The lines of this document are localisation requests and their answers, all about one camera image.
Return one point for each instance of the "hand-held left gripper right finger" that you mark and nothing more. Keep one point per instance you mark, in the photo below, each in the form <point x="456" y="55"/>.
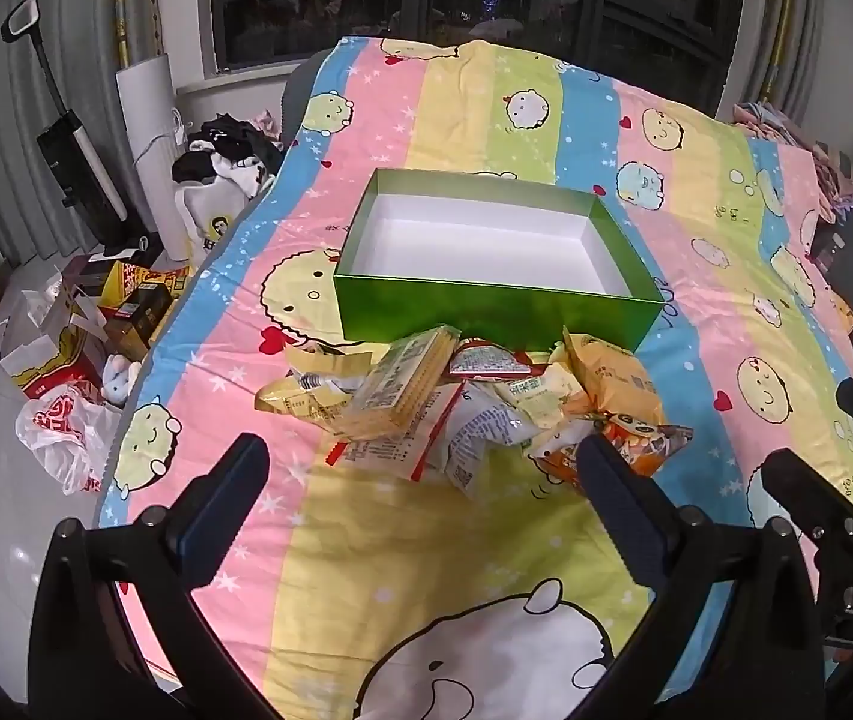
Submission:
<point x="621" y="496"/>

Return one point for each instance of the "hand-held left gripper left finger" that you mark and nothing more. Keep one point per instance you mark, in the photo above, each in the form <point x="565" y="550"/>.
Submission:
<point x="223" y="511"/>

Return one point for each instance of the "orange panda-print snack packet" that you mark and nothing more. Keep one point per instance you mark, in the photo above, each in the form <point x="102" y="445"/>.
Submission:
<point x="651" y="442"/>

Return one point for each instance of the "yellow-orange snack packet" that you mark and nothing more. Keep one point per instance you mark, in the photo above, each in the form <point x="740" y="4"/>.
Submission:
<point x="614" y="379"/>

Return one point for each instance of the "pale green snack packet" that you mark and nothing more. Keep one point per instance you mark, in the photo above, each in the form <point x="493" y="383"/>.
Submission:
<point x="539" y="394"/>

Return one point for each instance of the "crinkled gold snack bag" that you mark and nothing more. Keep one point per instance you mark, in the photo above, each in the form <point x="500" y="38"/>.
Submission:
<point x="295" y="399"/>

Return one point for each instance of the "white blue-print snack packet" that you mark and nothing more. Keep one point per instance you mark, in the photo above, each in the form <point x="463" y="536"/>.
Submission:
<point x="482" y="435"/>

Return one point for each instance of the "small red snack packet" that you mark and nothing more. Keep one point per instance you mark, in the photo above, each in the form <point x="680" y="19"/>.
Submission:
<point x="486" y="360"/>

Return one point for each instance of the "yellow cracker packet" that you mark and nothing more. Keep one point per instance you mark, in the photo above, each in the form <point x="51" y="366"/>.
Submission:
<point x="396" y="382"/>

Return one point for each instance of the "green cardboard box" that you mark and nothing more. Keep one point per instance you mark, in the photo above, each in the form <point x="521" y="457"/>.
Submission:
<point x="471" y="309"/>

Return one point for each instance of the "small orange packet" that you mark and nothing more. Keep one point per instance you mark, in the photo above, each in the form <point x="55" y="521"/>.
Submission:
<point x="845" y="315"/>

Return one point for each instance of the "striped cartoon printed blanket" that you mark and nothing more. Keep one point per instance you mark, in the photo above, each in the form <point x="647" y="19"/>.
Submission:
<point x="366" y="540"/>

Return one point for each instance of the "white blue plush toy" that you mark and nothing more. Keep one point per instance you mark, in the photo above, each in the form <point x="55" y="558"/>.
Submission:
<point x="120" y="379"/>

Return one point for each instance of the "white red-print plastic bag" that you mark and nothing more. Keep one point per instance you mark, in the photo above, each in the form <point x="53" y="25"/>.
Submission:
<point x="58" y="427"/>

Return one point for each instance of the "white red carton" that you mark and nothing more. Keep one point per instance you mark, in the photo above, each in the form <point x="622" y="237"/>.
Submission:
<point x="43" y="360"/>

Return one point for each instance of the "pile of pink clothes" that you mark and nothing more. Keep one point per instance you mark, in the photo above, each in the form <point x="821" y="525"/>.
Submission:
<point x="831" y="165"/>

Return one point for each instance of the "yellow red cardboard box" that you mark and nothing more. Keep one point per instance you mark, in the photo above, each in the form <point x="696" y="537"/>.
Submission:
<point x="126" y="281"/>

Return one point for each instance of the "white tote bag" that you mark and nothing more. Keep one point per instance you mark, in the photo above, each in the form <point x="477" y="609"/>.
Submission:
<point x="212" y="217"/>

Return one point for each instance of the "pile of dark clothes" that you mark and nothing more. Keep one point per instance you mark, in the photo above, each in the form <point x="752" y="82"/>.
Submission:
<point x="223" y="142"/>

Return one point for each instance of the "white tower appliance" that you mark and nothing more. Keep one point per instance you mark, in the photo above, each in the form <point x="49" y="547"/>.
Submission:
<point x="148" y="135"/>

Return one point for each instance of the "black upright vacuum cleaner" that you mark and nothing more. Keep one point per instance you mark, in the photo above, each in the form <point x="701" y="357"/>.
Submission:
<point x="70" y="157"/>

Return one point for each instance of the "dark window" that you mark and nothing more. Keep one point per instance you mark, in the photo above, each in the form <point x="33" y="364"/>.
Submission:
<point x="306" y="7"/>

